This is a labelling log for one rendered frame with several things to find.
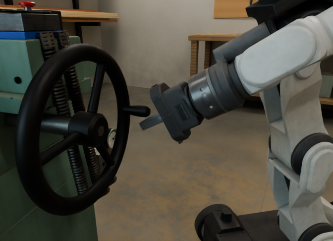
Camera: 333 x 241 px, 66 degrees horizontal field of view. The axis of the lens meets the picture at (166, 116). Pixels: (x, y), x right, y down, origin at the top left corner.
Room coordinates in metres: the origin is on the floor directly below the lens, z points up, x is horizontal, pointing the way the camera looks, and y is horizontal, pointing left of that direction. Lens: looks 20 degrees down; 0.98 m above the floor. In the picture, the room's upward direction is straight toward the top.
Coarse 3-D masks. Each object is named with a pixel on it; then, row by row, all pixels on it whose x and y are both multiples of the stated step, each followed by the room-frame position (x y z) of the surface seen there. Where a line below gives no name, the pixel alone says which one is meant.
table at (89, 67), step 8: (88, 64) 0.72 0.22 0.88; (96, 64) 0.76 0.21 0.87; (88, 72) 0.72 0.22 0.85; (80, 80) 0.54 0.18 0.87; (88, 80) 0.56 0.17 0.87; (64, 88) 0.49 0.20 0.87; (88, 88) 0.56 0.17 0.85; (0, 96) 0.42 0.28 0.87; (8, 96) 0.41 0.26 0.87; (16, 96) 0.41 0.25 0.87; (0, 104) 0.42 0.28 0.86; (8, 104) 0.41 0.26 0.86; (16, 104) 0.40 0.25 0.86; (48, 104) 0.44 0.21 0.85; (8, 112) 0.41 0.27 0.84; (16, 112) 0.41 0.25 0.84
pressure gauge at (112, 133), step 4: (112, 128) 0.70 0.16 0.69; (108, 132) 0.68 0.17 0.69; (112, 132) 0.70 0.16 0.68; (108, 136) 0.67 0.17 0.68; (112, 136) 0.70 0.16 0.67; (108, 140) 0.67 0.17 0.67; (112, 140) 0.70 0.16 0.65; (104, 144) 0.67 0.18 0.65; (108, 144) 0.67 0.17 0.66; (112, 144) 0.69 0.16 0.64; (108, 148) 0.70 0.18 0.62
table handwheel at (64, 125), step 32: (64, 64) 0.36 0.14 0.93; (32, 96) 0.31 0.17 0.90; (96, 96) 0.44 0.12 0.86; (128, 96) 0.53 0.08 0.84; (32, 128) 0.29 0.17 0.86; (64, 128) 0.41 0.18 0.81; (96, 128) 0.40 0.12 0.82; (128, 128) 0.53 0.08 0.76; (32, 160) 0.28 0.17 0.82; (32, 192) 0.28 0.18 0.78; (96, 192) 0.40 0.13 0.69
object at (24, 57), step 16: (0, 48) 0.43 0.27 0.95; (16, 48) 0.42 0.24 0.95; (32, 48) 0.43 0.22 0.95; (0, 64) 0.44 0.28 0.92; (16, 64) 0.43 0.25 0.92; (32, 64) 0.42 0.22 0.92; (80, 64) 0.54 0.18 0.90; (0, 80) 0.44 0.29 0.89; (16, 80) 0.42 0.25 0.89; (64, 80) 0.49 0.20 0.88
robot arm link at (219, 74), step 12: (264, 24) 0.44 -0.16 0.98; (240, 36) 0.45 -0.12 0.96; (252, 36) 0.44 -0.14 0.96; (264, 36) 0.43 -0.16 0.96; (216, 48) 0.47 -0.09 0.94; (228, 48) 0.45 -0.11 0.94; (240, 48) 0.44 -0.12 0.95; (216, 60) 0.45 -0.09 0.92; (228, 60) 0.45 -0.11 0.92; (216, 72) 0.43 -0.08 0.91; (228, 72) 0.42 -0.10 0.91; (216, 84) 0.42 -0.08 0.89; (228, 84) 0.41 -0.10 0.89; (240, 84) 0.41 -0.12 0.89; (276, 84) 0.44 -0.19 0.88; (228, 96) 0.41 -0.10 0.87; (240, 96) 0.41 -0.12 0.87; (228, 108) 0.42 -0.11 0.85
